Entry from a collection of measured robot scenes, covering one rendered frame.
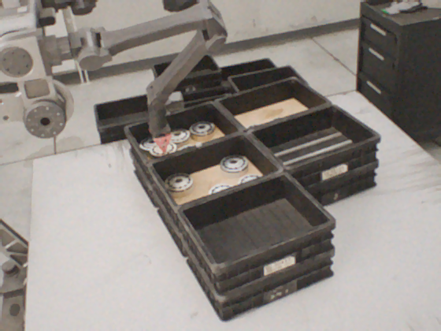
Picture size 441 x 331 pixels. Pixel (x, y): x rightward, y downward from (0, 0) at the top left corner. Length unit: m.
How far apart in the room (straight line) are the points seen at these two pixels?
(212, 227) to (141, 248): 0.30
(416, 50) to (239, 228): 1.77
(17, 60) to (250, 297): 0.95
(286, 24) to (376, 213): 3.38
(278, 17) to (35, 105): 3.55
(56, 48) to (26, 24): 0.13
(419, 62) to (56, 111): 2.08
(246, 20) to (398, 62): 2.18
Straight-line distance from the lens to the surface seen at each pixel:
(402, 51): 3.20
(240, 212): 1.86
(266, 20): 5.16
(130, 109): 3.24
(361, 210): 2.09
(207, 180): 2.03
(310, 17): 5.32
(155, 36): 1.63
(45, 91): 1.96
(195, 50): 1.73
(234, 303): 1.68
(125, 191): 2.27
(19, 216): 3.52
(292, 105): 2.47
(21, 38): 1.62
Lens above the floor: 2.02
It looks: 31 degrees down
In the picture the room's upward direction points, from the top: 7 degrees counter-clockwise
